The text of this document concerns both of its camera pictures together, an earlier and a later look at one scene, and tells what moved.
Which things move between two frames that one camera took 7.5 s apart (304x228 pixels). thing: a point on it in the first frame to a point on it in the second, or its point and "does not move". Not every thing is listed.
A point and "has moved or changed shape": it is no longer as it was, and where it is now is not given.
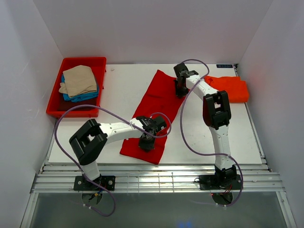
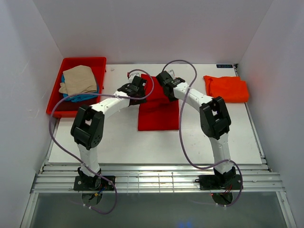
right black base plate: [211, 182] does not move
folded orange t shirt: [237, 89] does not move
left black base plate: [81, 183] does not move
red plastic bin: [58, 104] does not move
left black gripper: [146, 147] to [140, 101]
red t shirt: [160, 100] has moved or changed shape
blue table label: [224, 66] does not move
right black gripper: [179, 94] to [172, 99]
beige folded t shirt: [78, 80] does not move
